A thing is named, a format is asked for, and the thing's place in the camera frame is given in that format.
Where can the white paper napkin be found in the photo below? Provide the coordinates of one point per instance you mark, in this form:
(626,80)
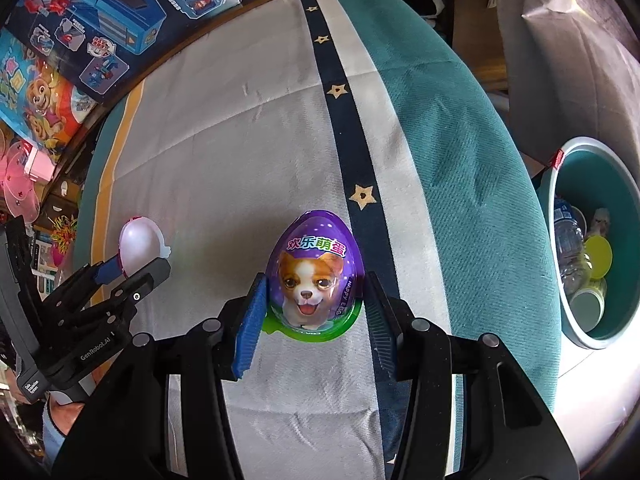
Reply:
(600,220)

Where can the small pink box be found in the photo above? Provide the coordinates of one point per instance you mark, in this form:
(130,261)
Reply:
(37,165)

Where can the person's left hand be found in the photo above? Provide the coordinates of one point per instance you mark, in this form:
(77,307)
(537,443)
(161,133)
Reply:
(67,412)

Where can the clear bottle blue label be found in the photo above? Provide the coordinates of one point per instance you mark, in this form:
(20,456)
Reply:
(567,240)

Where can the blue toy box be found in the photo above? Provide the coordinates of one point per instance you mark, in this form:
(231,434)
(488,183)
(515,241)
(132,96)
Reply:
(110,20)

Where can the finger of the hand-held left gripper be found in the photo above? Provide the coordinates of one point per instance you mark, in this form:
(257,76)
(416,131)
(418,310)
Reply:
(145,282)
(107,271)

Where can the white plastic egg half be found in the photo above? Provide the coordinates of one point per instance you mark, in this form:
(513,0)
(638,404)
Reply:
(137,245)

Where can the cartoon dog gift bag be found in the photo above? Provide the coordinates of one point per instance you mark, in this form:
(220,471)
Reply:
(40,100)

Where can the pink butterfly wings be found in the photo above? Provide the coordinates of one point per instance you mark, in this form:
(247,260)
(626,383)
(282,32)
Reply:
(15,195)

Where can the yellow green round lid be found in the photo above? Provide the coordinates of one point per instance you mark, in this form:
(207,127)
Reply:
(598,257)

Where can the colourful toy pile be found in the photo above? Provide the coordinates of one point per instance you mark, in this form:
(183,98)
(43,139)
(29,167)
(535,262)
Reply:
(62,235)

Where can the grey purple wrapped bag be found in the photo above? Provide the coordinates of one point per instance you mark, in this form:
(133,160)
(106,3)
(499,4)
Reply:
(575,60)

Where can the white green printed tub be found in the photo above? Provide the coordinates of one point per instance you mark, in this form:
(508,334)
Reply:
(585,307)

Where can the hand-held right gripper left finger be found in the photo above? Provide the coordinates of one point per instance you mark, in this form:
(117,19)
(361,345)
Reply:
(250,325)

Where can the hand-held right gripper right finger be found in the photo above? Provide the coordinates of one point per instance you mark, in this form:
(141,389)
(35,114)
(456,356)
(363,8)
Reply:
(380,325)

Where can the teal plastic bin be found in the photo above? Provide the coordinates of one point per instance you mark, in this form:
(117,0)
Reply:
(590,175)

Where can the purple puppy toy egg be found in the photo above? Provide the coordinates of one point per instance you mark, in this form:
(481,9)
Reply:
(312,270)

